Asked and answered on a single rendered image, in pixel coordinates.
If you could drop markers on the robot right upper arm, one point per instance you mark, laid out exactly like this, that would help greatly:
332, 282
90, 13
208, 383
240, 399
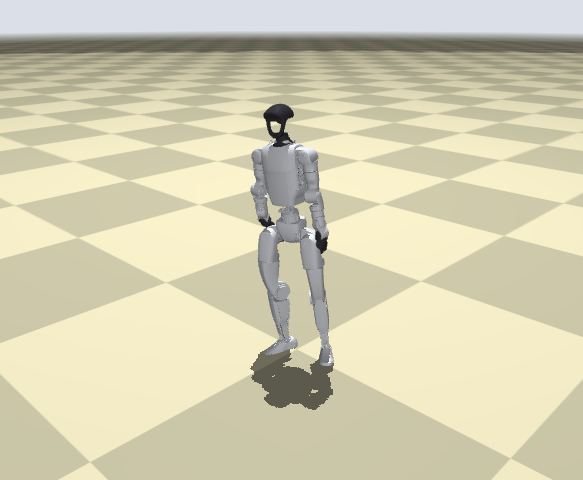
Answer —
259, 187

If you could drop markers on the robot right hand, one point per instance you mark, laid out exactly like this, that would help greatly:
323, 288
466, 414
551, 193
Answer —
264, 223

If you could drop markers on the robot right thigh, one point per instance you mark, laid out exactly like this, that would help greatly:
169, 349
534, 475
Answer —
268, 260

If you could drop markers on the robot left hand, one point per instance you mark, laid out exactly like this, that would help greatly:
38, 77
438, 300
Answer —
321, 244

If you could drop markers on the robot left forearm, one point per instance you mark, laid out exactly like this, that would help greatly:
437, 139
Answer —
319, 223

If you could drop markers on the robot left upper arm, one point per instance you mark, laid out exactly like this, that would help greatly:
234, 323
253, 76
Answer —
308, 158

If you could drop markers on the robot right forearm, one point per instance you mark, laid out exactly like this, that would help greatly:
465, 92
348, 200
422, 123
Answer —
261, 207

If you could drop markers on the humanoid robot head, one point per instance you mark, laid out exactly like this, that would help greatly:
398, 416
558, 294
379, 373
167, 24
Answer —
279, 113

